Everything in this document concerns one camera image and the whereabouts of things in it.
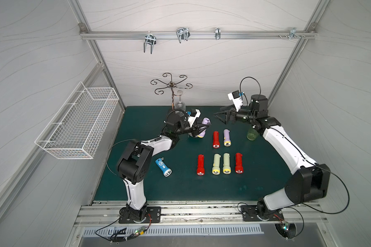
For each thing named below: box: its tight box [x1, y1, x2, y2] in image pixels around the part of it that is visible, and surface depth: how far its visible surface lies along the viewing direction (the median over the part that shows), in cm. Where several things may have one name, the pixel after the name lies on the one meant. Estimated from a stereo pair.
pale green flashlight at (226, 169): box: [222, 152, 232, 175], surface depth 90 cm
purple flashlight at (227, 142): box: [223, 128, 232, 147], surface depth 100 cm
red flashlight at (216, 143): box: [212, 130, 221, 149], surface depth 100 cm
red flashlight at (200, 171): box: [196, 154, 206, 176], surface depth 90 cm
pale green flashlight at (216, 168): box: [211, 153, 222, 175], surface depth 90 cm
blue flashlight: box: [155, 157, 173, 178], surface depth 88 cm
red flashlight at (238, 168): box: [234, 152, 244, 174], surface depth 90 cm
